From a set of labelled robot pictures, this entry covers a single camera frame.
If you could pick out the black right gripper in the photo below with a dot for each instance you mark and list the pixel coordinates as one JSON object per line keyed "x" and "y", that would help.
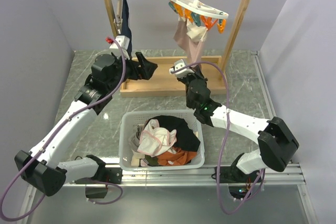
{"x": 197, "y": 74}

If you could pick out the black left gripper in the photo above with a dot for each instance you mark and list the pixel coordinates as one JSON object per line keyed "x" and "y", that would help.
{"x": 145, "y": 71}

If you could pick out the pink beige underwear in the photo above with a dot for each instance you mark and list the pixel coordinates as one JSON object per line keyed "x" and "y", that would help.
{"x": 190, "y": 38}

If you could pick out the black underwear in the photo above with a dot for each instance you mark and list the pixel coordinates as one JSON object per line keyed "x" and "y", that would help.
{"x": 186, "y": 140}

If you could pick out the white underwear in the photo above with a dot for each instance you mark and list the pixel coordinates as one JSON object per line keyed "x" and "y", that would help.
{"x": 155, "y": 140}

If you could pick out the white clip hanger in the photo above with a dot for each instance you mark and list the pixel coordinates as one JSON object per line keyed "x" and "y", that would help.
{"x": 200, "y": 14}

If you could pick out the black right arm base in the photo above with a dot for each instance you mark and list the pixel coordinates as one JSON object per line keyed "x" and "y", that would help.
{"x": 232, "y": 175}

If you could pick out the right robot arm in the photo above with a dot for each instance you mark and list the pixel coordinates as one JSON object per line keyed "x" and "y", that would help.
{"x": 276, "y": 143}

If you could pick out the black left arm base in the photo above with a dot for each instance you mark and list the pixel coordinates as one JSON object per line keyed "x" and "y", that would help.
{"x": 98, "y": 186}

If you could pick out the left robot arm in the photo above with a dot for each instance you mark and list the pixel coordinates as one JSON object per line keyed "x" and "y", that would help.
{"x": 42, "y": 166}

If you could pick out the navy blue underwear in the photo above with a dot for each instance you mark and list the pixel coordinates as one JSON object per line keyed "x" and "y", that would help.
{"x": 125, "y": 27}

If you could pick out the wooden clip hanger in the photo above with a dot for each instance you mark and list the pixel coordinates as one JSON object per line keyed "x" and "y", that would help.
{"x": 118, "y": 16}

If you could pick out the wooden clothes rack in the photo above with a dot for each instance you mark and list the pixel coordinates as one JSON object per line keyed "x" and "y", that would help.
{"x": 161, "y": 83}

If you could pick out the white plastic laundry basket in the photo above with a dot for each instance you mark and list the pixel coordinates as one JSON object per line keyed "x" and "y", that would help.
{"x": 135, "y": 161}

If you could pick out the grey garment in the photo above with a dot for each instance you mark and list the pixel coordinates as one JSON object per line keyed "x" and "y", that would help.
{"x": 134, "y": 140}

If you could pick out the orange brown garment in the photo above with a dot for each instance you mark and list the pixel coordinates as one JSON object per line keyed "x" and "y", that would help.
{"x": 175, "y": 157}

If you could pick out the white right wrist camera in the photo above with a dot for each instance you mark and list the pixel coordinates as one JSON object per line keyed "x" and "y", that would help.
{"x": 180, "y": 69}

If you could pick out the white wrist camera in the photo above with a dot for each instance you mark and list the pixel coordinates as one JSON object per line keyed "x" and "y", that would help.
{"x": 180, "y": 69}
{"x": 119, "y": 45}

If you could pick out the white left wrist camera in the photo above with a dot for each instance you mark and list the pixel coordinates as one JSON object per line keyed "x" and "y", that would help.
{"x": 119, "y": 45}

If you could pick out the aluminium mounting rail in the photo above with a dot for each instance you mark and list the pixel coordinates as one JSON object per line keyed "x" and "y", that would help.
{"x": 202, "y": 177}

